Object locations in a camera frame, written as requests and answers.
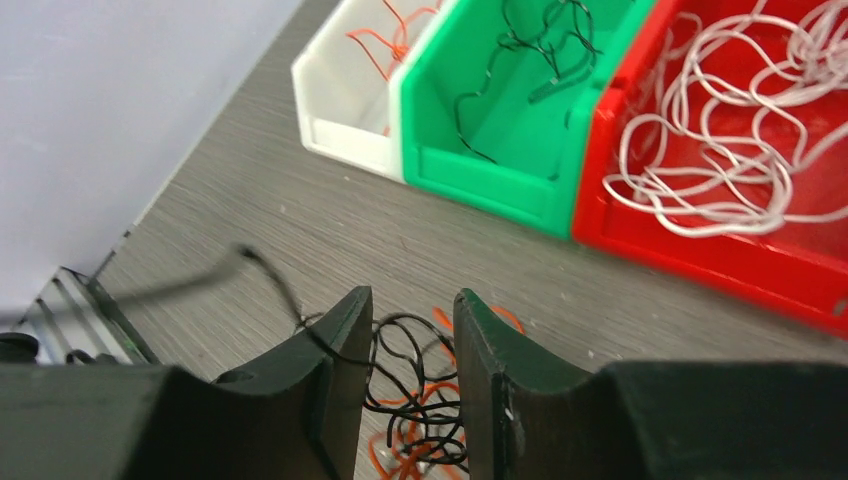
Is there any green plastic bin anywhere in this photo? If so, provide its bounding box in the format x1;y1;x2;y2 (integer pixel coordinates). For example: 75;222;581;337
400;1;658;239

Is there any cable bundle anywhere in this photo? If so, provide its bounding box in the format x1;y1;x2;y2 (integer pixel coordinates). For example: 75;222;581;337
360;305;526;480

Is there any orange cable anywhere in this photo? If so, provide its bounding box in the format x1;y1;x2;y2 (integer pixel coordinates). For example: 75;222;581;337
345;0;442;84

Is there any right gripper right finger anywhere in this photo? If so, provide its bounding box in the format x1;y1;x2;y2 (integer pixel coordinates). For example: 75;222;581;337
453;289;847;479

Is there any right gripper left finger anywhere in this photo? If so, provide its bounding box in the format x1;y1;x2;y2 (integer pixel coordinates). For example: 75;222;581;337
1;286;373;479

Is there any white plastic bin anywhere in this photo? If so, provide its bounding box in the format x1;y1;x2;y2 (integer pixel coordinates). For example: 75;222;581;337
291;0;455;183

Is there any red plastic bin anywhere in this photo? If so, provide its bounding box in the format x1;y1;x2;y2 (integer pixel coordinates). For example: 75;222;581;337
572;1;847;339

